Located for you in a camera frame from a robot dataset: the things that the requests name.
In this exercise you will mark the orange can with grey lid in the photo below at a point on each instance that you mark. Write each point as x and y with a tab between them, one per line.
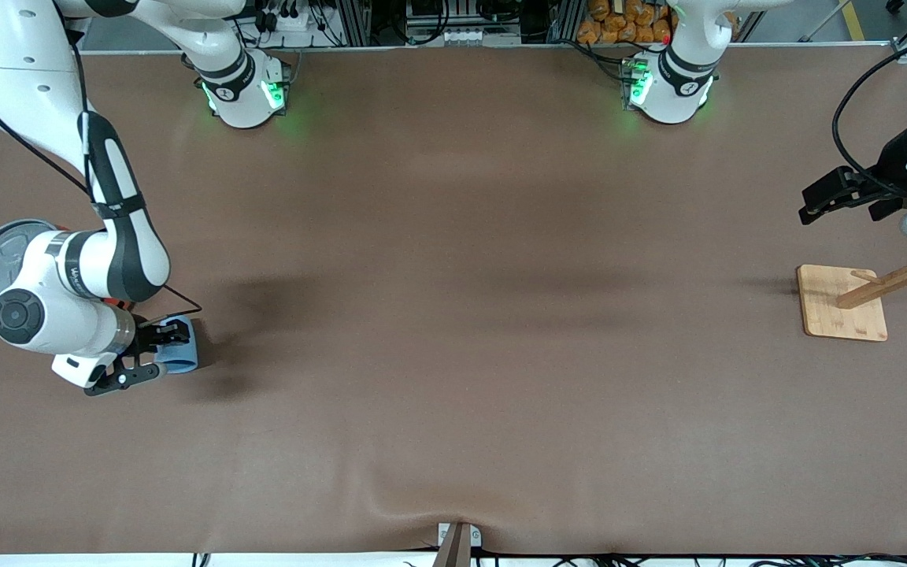
5	252

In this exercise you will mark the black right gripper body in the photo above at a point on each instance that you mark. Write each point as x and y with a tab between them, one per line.
146	334

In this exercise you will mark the light blue plastic cup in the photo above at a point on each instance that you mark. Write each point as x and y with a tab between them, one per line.
186	360

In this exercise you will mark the white terminal block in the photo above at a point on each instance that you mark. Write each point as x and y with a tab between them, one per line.
469	36

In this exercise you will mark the white power strip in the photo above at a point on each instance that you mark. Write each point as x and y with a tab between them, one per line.
288	22

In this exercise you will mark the bag of orange snacks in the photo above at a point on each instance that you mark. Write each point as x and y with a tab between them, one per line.
619	27

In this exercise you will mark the wooden mug tree stand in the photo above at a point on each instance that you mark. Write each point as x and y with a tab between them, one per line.
843	311

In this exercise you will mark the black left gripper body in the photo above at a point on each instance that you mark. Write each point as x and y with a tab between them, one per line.
890	172

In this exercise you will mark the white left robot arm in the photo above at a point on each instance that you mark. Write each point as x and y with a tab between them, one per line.
674	87

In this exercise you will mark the brown table cover sheet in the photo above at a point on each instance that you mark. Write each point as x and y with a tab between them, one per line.
453	236

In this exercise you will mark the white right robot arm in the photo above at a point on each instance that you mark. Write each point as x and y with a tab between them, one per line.
28	79

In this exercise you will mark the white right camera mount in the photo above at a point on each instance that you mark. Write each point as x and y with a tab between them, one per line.
79	372

